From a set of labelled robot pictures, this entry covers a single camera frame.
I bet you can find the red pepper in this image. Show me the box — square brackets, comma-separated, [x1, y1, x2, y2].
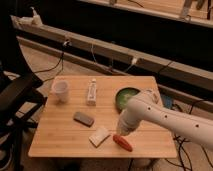
[113, 134, 133, 152]

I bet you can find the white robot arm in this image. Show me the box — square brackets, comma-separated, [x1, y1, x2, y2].
[116, 89, 213, 150]

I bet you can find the grey sponge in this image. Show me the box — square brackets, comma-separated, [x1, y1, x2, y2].
[73, 112, 94, 127]

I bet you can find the white toothpaste tube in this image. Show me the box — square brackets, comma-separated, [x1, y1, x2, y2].
[87, 79, 97, 106]

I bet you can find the green bowl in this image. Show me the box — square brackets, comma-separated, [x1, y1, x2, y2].
[115, 87, 140, 112]

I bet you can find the wooden table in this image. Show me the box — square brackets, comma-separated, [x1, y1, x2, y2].
[28, 76, 177, 158]

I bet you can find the white plastic cup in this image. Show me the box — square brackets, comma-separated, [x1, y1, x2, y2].
[51, 80, 69, 102]

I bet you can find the black chair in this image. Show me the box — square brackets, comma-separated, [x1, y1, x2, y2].
[0, 61, 46, 171]

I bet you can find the long wooden beam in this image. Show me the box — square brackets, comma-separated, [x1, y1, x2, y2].
[12, 16, 213, 91]

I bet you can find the white spray bottle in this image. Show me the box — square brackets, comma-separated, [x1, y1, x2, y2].
[32, 7, 43, 26]

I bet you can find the black cable bundle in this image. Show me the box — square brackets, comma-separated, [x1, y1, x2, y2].
[165, 99, 213, 169]

